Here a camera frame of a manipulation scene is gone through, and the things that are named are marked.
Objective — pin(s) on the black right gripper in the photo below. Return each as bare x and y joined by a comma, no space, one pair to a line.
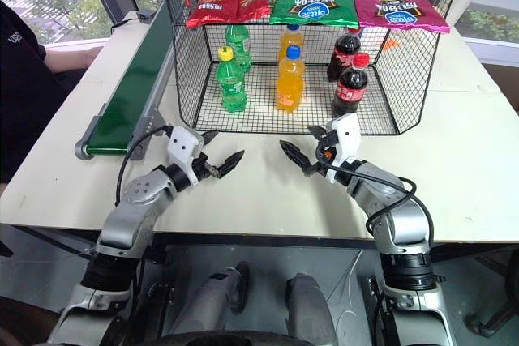
327,153

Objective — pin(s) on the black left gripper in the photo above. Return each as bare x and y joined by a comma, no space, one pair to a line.
202,169

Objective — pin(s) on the person's bare forearm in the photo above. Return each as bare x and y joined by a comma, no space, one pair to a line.
73,60

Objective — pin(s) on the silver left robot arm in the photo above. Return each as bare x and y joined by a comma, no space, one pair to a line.
129,216

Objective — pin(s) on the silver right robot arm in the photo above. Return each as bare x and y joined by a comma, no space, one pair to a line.
399,216

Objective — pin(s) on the green belt conveyor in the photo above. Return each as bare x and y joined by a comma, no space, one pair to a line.
129,90

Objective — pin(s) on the orange soda bottle blue cap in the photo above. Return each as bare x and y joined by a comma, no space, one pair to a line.
291,40
290,86

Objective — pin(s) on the green soda bottle yellow cap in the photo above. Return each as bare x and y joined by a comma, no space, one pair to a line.
231,86

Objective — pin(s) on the cola bottle red cap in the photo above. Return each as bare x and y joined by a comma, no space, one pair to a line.
349,88
344,52

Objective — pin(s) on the small orange object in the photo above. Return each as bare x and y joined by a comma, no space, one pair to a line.
390,44

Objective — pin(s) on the grey left robot leg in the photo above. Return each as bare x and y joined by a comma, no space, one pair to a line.
211,301

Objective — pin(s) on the grey robot leg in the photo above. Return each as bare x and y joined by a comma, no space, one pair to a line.
211,301
310,309

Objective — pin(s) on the grey power adapter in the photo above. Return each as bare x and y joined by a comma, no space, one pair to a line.
145,15

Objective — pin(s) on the magenta chips bag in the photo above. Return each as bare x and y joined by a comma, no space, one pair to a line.
397,7

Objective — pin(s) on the grey right robot leg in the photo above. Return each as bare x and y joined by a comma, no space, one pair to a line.
310,309

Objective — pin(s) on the person in black shirt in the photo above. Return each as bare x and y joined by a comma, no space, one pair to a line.
20,90

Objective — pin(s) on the black chair base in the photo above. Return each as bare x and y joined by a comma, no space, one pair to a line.
492,301

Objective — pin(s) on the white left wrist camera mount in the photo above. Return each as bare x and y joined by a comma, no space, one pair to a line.
182,145

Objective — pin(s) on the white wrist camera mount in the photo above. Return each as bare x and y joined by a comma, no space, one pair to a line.
182,145
346,135

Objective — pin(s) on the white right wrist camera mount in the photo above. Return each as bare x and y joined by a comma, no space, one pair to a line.
346,135

